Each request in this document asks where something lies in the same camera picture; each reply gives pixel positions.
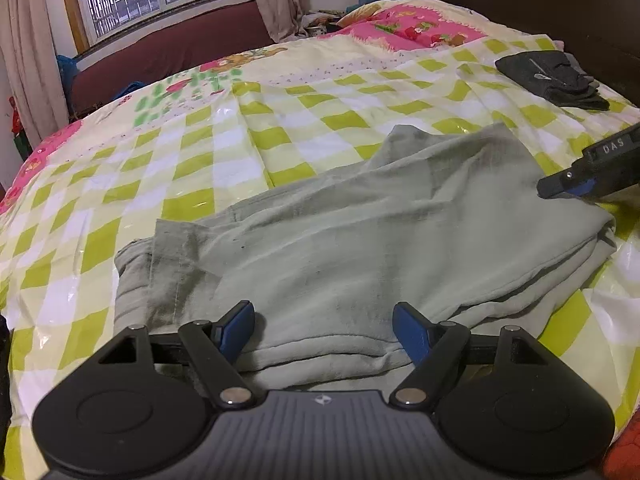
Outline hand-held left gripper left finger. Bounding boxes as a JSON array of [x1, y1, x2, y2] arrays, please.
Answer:
[[97, 300, 257, 409]]

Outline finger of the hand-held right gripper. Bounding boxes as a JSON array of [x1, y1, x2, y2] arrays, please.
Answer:
[[537, 169, 599, 200]]

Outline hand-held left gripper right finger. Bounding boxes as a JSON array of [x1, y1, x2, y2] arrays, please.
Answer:
[[390, 302, 547, 408]]

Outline light green pants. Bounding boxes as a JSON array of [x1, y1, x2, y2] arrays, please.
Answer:
[[114, 122, 617, 391]]

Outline dark folded garment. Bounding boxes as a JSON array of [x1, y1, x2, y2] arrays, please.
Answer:
[[495, 50, 611, 112]]

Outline green checkered printed blanket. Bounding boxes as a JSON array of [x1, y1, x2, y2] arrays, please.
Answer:
[[0, 0, 640, 480]]

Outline maroon window seat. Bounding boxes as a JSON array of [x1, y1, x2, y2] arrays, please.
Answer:
[[70, 0, 275, 117]]

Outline red and green ornament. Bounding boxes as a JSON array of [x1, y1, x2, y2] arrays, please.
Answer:
[[7, 96, 32, 157]]

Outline blue bag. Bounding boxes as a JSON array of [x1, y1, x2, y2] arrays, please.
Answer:
[[56, 55, 77, 88]]

